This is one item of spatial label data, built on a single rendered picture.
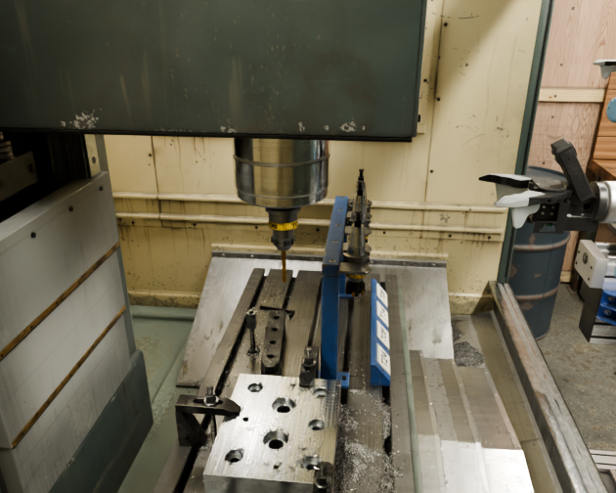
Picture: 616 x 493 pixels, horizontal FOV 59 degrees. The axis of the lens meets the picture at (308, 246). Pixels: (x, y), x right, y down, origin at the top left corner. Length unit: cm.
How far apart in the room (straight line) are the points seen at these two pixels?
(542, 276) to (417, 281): 125
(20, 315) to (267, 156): 50
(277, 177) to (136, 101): 23
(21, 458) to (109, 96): 65
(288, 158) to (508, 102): 122
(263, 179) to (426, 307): 123
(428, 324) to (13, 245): 136
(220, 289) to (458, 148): 98
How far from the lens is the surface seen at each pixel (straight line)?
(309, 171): 85
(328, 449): 109
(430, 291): 202
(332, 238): 134
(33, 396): 112
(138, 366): 158
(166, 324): 227
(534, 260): 310
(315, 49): 75
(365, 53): 75
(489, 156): 198
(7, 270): 100
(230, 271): 209
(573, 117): 375
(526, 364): 173
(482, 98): 193
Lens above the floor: 175
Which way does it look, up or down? 24 degrees down
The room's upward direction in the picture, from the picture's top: straight up
